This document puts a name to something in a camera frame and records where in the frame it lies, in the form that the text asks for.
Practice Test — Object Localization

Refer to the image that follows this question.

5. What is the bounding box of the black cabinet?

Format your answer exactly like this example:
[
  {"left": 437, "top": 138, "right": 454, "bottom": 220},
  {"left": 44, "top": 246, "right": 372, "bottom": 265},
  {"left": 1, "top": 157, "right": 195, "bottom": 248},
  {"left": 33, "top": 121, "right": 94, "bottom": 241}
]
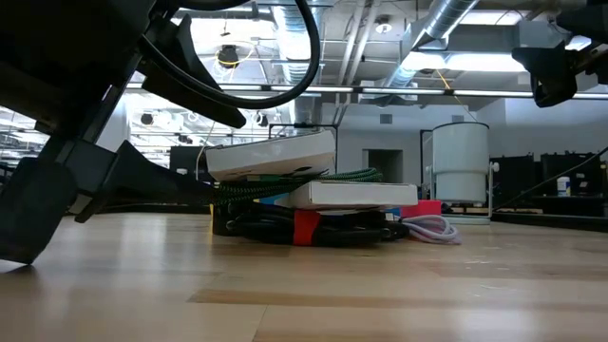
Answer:
[
  {"left": 490, "top": 155, "right": 539, "bottom": 210},
  {"left": 540, "top": 151, "right": 605, "bottom": 199}
]

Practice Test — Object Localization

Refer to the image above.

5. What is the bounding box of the pink small object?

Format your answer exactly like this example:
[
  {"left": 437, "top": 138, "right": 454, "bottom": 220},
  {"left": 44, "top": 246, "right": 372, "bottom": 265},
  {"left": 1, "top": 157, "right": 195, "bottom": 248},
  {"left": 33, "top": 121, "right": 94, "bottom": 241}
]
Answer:
[{"left": 401, "top": 199, "right": 443, "bottom": 219}]

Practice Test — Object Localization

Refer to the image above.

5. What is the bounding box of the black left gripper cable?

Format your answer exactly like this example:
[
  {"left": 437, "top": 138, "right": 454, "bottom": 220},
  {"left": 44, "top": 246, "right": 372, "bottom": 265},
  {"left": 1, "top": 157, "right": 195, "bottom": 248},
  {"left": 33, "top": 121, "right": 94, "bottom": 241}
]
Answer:
[{"left": 137, "top": 0, "right": 322, "bottom": 110}]

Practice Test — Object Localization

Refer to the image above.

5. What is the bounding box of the overhead LED light bar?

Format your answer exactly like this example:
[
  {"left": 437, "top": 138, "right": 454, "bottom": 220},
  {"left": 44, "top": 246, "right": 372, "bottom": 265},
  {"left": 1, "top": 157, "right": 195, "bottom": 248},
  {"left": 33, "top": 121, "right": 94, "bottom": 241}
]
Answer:
[{"left": 123, "top": 81, "right": 608, "bottom": 101}]

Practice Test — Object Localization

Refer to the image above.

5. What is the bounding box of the black background monitor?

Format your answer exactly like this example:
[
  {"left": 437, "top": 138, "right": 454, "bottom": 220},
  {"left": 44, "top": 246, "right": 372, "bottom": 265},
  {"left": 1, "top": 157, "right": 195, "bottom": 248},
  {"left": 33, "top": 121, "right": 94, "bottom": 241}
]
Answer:
[{"left": 169, "top": 145, "right": 210, "bottom": 184}]

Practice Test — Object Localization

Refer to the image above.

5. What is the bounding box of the silver spiral ventilation duct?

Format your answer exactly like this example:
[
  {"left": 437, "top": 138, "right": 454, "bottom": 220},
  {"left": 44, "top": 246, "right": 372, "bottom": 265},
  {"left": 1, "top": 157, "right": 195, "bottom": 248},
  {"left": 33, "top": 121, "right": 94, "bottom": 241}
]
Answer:
[
  {"left": 383, "top": 0, "right": 480, "bottom": 89},
  {"left": 273, "top": 0, "right": 324, "bottom": 125}
]

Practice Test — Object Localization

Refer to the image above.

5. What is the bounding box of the thin black hanging cable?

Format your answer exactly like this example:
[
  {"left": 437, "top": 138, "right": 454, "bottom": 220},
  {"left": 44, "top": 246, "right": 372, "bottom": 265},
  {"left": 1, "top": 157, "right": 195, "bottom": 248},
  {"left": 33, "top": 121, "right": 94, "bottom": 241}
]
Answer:
[{"left": 493, "top": 145, "right": 608, "bottom": 213}]

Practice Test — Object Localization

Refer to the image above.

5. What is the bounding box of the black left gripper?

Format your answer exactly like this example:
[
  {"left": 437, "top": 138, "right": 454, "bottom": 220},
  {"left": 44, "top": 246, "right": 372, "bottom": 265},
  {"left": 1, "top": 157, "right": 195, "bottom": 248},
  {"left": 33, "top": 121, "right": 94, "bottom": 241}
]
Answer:
[{"left": 0, "top": 0, "right": 247, "bottom": 265}]

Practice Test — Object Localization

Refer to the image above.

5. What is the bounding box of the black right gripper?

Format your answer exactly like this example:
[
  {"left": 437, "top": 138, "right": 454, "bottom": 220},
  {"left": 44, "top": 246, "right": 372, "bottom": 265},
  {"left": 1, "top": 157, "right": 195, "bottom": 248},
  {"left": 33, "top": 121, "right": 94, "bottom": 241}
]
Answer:
[{"left": 511, "top": 0, "right": 608, "bottom": 108}]

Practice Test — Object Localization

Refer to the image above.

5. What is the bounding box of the black cable bundle red strap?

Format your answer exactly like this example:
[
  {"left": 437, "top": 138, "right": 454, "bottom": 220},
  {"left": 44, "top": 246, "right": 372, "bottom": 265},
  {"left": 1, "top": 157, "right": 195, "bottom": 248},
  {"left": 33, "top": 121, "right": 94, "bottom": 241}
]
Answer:
[{"left": 225, "top": 201, "right": 410, "bottom": 248}]

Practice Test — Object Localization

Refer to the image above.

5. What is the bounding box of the white metal canister stand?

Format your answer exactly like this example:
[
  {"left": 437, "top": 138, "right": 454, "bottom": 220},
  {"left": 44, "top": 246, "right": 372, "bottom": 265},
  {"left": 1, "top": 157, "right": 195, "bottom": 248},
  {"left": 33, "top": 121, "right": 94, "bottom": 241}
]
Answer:
[{"left": 428, "top": 161, "right": 501, "bottom": 226}]

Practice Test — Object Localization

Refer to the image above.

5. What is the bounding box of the large blue plastic bin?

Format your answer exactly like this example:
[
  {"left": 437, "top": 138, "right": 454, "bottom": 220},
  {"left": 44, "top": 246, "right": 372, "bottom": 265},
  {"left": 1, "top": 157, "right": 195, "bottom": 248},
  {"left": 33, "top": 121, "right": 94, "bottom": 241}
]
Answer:
[{"left": 259, "top": 192, "right": 289, "bottom": 207}]

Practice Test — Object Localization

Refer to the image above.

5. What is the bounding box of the black power adapter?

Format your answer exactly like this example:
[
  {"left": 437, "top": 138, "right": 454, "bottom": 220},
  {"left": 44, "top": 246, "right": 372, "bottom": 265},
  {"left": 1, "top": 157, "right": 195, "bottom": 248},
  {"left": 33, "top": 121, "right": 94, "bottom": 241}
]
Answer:
[{"left": 212, "top": 202, "right": 241, "bottom": 238}]

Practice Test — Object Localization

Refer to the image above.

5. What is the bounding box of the black ceiling device yellow cable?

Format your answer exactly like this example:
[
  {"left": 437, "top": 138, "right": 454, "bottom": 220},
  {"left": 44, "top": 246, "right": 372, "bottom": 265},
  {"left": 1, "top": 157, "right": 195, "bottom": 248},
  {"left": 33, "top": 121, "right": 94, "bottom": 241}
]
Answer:
[{"left": 217, "top": 44, "right": 241, "bottom": 70}]

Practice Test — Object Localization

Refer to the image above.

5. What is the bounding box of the green black braided cable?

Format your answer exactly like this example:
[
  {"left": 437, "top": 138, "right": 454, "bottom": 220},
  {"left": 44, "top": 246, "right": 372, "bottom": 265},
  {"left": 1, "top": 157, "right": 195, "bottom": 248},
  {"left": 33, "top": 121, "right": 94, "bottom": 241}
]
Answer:
[{"left": 208, "top": 167, "right": 384, "bottom": 206}]

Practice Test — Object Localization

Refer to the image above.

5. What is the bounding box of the pale lavender cable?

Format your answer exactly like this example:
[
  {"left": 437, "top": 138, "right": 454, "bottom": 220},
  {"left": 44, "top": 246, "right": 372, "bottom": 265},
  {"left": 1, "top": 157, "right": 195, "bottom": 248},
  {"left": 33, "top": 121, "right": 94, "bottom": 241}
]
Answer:
[{"left": 401, "top": 214, "right": 462, "bottom": 246}]

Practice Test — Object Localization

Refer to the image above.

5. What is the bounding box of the white square pillar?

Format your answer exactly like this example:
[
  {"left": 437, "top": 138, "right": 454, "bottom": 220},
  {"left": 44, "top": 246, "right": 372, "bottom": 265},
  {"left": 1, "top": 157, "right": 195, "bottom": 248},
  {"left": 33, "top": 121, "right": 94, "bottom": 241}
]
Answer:
[{"left": 107, "top": 92, "right": 131, "bottom": 156}]

